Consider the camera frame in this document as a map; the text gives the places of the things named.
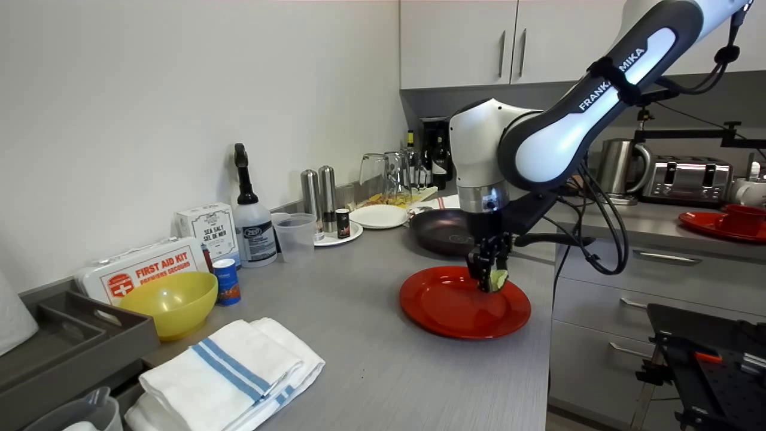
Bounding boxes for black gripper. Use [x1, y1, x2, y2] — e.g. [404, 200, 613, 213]
[464, 211, 518, 292]

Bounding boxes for small yellow sponge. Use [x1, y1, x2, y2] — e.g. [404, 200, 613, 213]
[486, 266, 512, 295]

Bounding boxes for red dinner plate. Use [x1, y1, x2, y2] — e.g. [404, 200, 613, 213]
[398, 263, 533, 345]

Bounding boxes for large white plate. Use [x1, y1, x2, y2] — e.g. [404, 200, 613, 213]
[349, 204, 412, 232]

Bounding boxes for black frying pan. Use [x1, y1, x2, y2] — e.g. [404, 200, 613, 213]
[406, 208, 595, 259]

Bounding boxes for white towel red stripes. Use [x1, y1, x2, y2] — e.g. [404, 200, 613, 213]
[412, 192, 464, 216]

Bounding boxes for yellow patterned drying mat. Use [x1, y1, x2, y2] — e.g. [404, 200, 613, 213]
[362, 183, 440, 211]

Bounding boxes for white base cabinet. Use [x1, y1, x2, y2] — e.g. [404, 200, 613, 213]
[548, 234, 766, 431]

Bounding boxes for black coffee machine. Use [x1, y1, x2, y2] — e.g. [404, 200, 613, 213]
[416, 116, 460, 192]

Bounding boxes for small dark spice bottle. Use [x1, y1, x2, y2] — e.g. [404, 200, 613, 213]
[333, 205, 355, 241]

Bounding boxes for steel electric kettle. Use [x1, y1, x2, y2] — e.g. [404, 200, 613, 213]
[595, 135, 656, 204]

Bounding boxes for small white saucer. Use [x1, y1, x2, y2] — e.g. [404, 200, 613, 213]
[312, 220, 367, 248]

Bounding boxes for steel spice grinder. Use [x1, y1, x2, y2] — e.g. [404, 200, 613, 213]
[318, 163, 340, 234]
[300, 168, 321, 224]

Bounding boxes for clear plastic container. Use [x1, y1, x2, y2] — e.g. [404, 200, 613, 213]
[271, 211, 321, 251]

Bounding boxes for silver toaster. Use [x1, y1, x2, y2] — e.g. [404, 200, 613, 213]
[642, 156, 734, 208]

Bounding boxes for spray bottle black trigger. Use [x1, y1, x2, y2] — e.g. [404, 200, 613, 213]
[232, 141, 281, 268]

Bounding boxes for red dish set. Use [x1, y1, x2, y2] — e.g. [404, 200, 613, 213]
[678, 204, 766, 247]

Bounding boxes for black tripod stand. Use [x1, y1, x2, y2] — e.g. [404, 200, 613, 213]
[634, 302, 766, 431]

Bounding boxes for small blue can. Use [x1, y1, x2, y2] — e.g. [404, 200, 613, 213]
[211, 256, 243, 308]

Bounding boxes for white kitchen appliance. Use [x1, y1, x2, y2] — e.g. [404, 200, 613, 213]
[732, 156, 766, 211]

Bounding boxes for white printed box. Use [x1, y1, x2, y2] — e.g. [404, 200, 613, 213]
[175, 204, 240, 260]

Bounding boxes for white towel blue stripes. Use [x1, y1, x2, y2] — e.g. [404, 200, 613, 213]
[121, 315, 327, 431]

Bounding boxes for yellow plastic bowl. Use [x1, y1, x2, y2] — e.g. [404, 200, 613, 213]
[117, 271, 221, 345]

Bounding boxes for white first aid kit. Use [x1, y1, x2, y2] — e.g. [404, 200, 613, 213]
[80, 234, 211, 305]

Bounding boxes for grey plastic tray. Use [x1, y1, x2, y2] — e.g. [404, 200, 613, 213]
[0, 274, 160, 431]

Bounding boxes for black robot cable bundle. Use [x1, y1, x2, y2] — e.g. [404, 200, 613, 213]
[542, 13, 757, 354]

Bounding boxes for silver drawer handle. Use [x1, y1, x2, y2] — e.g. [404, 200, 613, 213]
[605, 339, 642, 362]
[615, 292, 652, 314]
[631, 247, 704, 268]

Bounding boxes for silver wall cabinet handle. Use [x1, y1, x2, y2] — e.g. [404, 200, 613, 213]
[515, 25, 530, 81]
[492, 29, 510, 81]

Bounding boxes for black arm strap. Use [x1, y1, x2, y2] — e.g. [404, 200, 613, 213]
[586, 55, 646, 104]

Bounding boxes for white wall cabinet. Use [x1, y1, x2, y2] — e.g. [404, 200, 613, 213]
[398, 0, 766, 90]

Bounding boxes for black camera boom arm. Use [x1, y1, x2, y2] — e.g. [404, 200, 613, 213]
[630, 104, 766, 153]

